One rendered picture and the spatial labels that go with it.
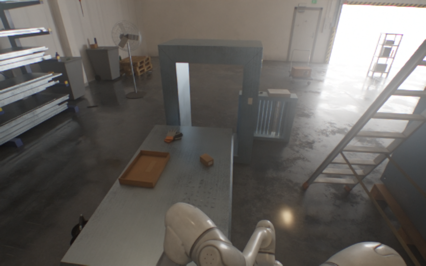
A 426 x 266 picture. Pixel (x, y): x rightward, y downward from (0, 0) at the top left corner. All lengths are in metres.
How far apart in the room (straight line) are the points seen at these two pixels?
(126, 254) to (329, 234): 1.89
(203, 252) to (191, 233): 0.09
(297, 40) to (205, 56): 8.20
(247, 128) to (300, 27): 8.08
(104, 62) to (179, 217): 6.81
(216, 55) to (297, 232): 2.04
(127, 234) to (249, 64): 1.99
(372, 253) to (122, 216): 1.45
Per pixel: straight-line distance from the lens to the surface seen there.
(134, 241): 1.56
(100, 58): 7.43
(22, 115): 4.85
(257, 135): 3.69
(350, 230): 2.71
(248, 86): 2.59
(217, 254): 0.69
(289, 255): 2.30
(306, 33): 10.56
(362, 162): 2.55
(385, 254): 0.71
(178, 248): 0.80
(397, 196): 3.04
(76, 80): 6.14
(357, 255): 0.67
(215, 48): 2.53
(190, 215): 0.79
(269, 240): 1.23
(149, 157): 2.19
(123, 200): 1.81
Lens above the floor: 1.89
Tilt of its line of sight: 30 degrees down
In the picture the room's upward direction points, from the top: straight up
